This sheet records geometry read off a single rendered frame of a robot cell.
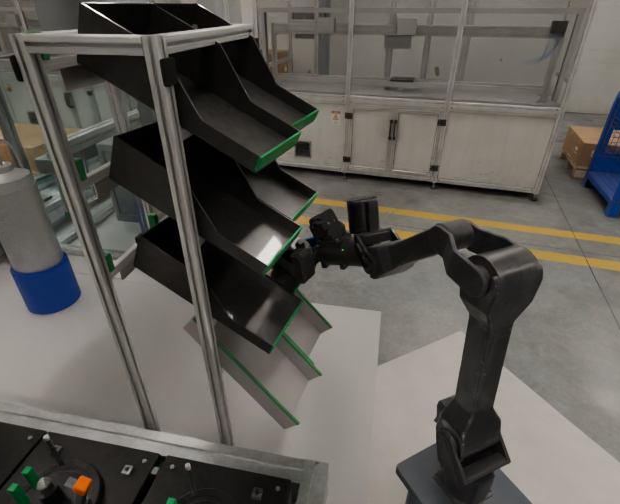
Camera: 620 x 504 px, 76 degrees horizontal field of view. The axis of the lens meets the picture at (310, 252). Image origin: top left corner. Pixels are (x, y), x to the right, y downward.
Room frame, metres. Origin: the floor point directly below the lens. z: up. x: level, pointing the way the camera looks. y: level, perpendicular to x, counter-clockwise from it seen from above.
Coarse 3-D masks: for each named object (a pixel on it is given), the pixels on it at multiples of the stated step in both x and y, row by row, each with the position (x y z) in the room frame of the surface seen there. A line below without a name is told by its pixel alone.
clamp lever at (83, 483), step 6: (72, 480) 0.34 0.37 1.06; (78, 480) 0.34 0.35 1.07; (84, 480) 0.34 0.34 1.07; (90, 480) 0.34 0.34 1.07; (66, 486) 0.33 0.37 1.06; (72, 486) 0.33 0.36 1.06; (78, 486) 0.33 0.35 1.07; (84, 486) 0.33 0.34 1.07; (90, 486) 0.34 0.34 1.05; (78, 492) 0.32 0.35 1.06; (84, 492) 0.32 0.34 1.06; (78, 498) 0.33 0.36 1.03; (84, 498) 0.34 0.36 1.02
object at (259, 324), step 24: (144, 240) 0.56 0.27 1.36; (168, 240) 0.66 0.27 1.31; (144, 264) 0.57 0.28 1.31; (168, 264) 0.55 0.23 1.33; (216, 264) 0.64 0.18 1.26; (240, 264) 0.65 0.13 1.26; (168, 288) 0.55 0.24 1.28; (216, 288) 0.58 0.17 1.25; (240, 288) 0.60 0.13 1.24; (264, 288) 0.62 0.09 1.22; (216, 312) 0.52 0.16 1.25; (240, 312) 0.55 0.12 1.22; (264, 312) 0.57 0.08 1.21; (288, 312) 0.58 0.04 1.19; (264, 336) 0.51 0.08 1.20
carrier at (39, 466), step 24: (48, 432) 0.49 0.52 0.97; (48, 456) 0.44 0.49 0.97; (72, 456) 0.44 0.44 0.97; (96, 456) 0.44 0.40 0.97; (120, 456) 0.44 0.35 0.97; (144, 456) 0.44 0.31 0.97; (24, 480) 0.39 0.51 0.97; (48, 480) 0.35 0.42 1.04; (96, 480) 0.38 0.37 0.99; (120, 480) 0.39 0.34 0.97; (144, 480) 0.39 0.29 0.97
